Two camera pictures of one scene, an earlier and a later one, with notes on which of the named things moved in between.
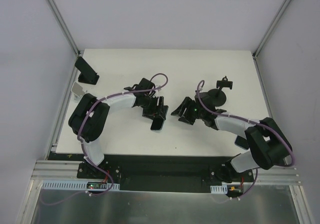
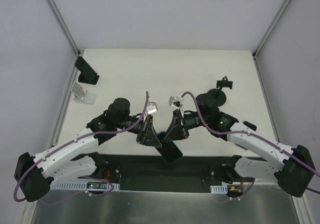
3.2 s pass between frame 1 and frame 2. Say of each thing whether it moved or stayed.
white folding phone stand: stayed
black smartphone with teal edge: moved
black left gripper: moved
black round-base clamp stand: stayed
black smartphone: stayed
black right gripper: moved
